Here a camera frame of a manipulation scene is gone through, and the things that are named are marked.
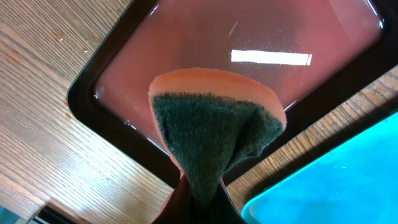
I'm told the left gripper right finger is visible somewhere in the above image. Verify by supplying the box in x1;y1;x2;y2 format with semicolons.
211;182;246;224

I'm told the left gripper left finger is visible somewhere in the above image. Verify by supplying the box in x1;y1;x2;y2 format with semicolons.
152;175;199;224

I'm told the orange and green sponge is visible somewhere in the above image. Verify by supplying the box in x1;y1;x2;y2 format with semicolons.
148;68;287;205

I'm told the teal plastic tray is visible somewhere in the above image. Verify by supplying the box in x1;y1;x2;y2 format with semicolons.
241;113;397;224

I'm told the red and black tray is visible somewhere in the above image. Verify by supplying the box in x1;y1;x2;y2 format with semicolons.
67;1;397;187

